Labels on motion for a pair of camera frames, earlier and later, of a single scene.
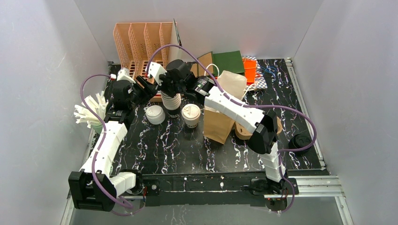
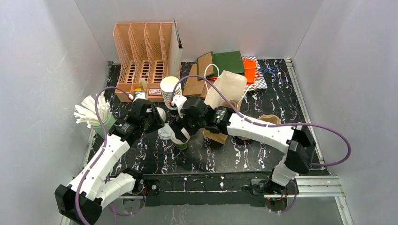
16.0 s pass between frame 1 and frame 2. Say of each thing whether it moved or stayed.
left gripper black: moved
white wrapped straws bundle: stayed
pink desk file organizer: stayed
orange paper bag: stayed
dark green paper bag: stayed
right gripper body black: moved
